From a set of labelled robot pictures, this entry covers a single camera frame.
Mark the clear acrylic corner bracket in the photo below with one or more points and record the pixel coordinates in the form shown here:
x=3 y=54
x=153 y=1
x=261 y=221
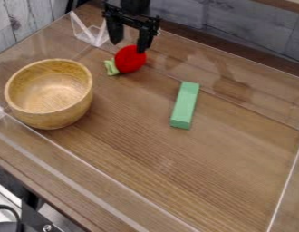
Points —
x=91 y=34

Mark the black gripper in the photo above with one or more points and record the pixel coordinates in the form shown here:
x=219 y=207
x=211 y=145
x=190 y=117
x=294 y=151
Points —
x=131 y=13

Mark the wooden bowl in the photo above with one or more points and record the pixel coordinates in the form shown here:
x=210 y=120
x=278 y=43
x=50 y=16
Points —
x=50 y=93

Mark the clear acrylic table barrier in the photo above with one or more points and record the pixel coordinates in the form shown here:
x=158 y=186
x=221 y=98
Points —
x=122 y=172

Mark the black metal bracket with screw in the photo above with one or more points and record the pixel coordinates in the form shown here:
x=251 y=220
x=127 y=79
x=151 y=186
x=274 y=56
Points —
x=35 y=222

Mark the green rectangular block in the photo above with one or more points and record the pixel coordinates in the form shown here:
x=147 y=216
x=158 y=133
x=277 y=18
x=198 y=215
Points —
x=185 y=105

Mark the red plush strawberry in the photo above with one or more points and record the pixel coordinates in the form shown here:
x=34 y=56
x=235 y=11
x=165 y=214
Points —
x=127 y=61

